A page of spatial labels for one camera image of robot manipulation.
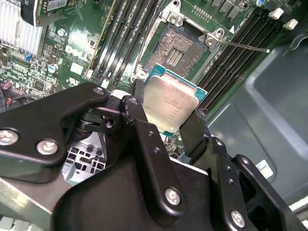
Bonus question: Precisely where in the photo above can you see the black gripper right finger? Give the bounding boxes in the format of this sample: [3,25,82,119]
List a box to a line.
[179,112,305,231]

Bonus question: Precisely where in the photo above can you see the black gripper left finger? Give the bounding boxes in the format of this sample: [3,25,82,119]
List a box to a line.
[0,79,190,221]

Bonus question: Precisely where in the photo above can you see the thin metal locking lever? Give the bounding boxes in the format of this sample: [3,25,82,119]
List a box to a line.
[218,38,271,53]

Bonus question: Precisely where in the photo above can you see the silver topped CPU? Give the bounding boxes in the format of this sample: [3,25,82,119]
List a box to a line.
[142,63,208,138]

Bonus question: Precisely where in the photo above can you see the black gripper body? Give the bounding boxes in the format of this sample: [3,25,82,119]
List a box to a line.
[50,153,228,231]

